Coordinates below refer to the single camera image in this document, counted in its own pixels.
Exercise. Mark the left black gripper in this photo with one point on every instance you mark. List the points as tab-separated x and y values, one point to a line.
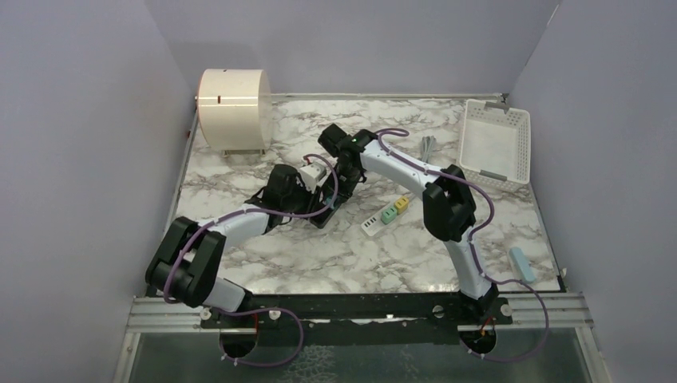
310	200

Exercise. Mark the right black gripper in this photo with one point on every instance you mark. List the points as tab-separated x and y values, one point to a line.
330	186

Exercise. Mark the black power strip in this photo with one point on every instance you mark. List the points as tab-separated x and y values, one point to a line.
321	220

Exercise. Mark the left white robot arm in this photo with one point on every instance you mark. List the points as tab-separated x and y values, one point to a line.
185	266

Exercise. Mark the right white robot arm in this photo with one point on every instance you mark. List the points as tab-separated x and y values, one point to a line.
447	202

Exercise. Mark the green usb charger plug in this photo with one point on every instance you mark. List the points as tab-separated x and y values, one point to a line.
388	215

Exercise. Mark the yellow usb charger plug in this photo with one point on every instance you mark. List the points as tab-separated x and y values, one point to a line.
401	204

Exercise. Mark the white power strip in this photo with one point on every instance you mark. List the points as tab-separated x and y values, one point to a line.
373	225

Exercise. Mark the cream cylindrical drum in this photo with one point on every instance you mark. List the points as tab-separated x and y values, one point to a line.
234	109

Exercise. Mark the white plastic basket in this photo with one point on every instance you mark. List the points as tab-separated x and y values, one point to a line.
495	145

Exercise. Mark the light blue block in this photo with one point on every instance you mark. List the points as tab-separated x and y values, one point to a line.
521	265

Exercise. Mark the black mounting rail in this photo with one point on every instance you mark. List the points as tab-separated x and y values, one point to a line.
359	319

